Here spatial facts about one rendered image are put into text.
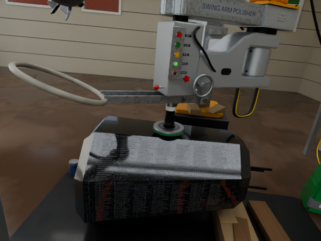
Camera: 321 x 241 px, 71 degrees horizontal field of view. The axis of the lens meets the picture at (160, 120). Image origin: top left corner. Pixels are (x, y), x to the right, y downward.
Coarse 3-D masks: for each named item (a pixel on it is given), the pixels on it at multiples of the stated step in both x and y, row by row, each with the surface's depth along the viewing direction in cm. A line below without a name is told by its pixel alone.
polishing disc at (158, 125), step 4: (156, 124) 157; (160, 124) 157; (176, 124) 160; (180, 124) 160; (156, 128) 150; (160, 128) 151; (164, 128) 151; (172, 128) 153; (176, 128) 153; (180, 128) 154; (164, 132) 147; (168, 132) 146; (172, 132) 146; (176, 132) 147; (180, 132) 149
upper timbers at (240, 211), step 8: (232, 208) 179; (240, 208) 180; (216, 216) 177; (240, 216) 172; (216, 224) 174; (224, 224) 163; (232, 224) 164; (248, 224) 165; (224, 232) 156; (232, 232) 157; (224, 240) 151; (232, 240) 151; (256, 240) 152
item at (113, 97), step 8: (104, 96) 124; (112, 96) 125; (120, 96) 127; (128, 96) 129; (136, 96) 131; (144, 96) 133; (152, 96) 136; (160, 96) 138; (176, 96) 142; (184, 96) 145; (192, 96) 148
